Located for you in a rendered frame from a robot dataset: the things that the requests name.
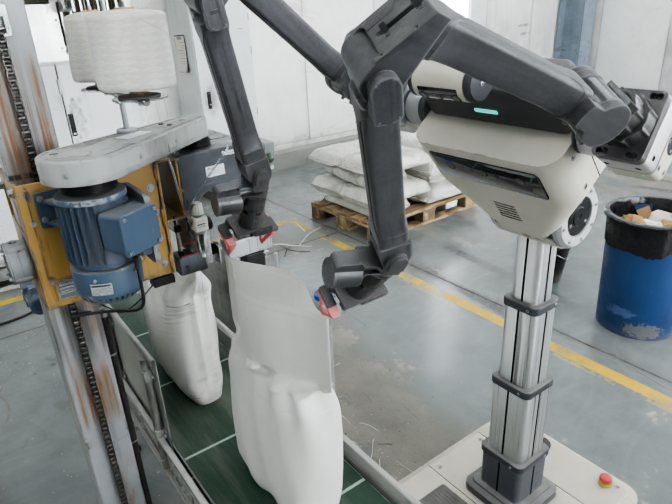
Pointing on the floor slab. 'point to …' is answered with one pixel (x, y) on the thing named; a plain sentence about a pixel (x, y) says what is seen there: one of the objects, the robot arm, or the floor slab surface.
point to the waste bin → (636, 272)
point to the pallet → (348, 219)
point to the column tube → (27, 60)
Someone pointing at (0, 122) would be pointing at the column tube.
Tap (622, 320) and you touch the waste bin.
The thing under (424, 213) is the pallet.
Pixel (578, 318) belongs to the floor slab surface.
